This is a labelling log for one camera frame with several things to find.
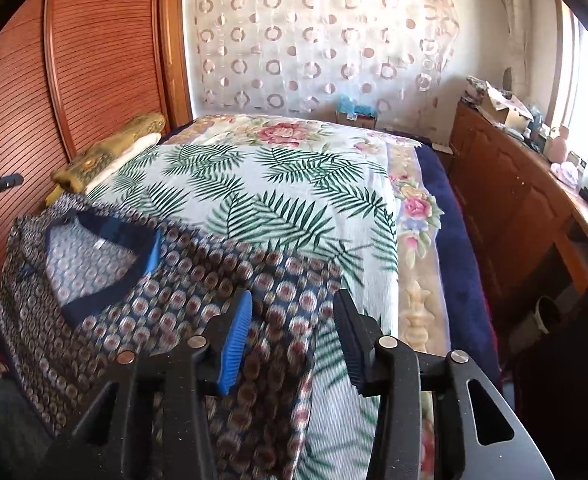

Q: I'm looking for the navy medallion patterned silk garment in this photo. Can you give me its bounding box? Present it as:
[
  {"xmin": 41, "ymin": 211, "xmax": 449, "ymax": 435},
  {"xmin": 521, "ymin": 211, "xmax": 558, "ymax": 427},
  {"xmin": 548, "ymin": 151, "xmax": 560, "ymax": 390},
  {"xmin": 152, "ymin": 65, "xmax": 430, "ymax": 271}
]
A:
[{"xmin": 0, "ymin": 196, "xmax": 341, "ymax": 479}]

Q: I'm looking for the olive gold patterned pillow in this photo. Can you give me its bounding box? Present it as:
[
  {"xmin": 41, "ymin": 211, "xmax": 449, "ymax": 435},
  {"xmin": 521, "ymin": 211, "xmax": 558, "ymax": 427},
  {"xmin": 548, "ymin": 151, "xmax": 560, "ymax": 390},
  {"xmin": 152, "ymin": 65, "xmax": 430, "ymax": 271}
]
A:
[{"xmin": 44, "ymin": 112, "xmax": 166, "ymax": 207}]

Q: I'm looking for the navy blue blanket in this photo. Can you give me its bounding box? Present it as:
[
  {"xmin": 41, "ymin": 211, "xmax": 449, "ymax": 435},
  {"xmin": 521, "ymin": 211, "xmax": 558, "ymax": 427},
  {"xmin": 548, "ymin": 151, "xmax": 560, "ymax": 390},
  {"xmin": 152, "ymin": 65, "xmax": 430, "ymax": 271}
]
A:
[{"xmin": 415, "ymin": 144, "xmax": 500, "ymax": 386}]

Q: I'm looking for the red-brown louvered wardrobe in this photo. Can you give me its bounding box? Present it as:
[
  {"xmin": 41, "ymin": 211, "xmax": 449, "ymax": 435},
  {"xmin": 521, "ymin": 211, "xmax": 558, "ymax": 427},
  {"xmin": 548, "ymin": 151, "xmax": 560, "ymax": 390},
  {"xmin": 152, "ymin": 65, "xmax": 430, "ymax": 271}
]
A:
[{"xmin": 0, "ymin": 0, "xmax": 173, "ymax": 276}]

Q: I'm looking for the wooden sideboard cabinet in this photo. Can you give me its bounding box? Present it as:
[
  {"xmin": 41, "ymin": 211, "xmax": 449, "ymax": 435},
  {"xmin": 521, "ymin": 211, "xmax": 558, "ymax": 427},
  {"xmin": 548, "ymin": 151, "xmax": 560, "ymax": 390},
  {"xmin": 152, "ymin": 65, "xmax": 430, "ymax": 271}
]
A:
[{"xmin": 449, "ymin": 102, "xmax": 588, "ymax": 339}]

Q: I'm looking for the palm leaf floral bedspread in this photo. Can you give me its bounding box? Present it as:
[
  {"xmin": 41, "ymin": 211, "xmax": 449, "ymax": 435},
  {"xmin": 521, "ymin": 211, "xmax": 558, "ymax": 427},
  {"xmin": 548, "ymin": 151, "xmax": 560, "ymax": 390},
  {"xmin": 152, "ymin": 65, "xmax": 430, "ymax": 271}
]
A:
[{"xmin": 86, "ymin": 115, "xmax": 450, "ymax": 479}]

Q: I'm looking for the pink bottle on cabinet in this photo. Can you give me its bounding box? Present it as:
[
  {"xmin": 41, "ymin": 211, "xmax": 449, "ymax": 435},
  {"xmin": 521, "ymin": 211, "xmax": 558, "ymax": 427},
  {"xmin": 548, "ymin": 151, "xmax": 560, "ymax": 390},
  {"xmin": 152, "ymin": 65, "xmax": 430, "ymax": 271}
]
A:
[{"xmin": 544, "ymin": 125, "xmax": 570, "ymax": 164}]

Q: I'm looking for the open cardboard box on cabinet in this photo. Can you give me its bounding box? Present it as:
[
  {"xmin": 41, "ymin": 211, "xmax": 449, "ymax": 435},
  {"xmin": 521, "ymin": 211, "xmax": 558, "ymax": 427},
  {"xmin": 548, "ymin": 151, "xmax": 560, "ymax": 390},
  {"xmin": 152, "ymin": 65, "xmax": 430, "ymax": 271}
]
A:
[{"xmin": 478, "ymin": 82, "xmax": 533, "ymax": 133}]

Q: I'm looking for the cardboard box with teal cloth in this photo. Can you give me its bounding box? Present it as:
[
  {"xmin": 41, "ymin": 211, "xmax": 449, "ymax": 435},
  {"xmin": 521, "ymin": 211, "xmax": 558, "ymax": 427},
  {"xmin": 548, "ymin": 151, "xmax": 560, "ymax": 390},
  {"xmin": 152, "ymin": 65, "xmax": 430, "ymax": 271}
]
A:
[{"xmin": 335, "ymin": 96, "xmax": 377, "ymax": 130}]

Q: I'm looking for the sheer circle patterned curtain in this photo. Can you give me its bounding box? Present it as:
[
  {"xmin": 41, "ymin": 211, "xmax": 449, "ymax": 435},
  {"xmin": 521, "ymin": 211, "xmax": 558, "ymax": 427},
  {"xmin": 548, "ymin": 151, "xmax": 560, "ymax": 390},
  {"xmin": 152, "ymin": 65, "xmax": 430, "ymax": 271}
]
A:
[{"xmin": 184, "ymin": 0, "xmax": 460, "ymax": 136}]

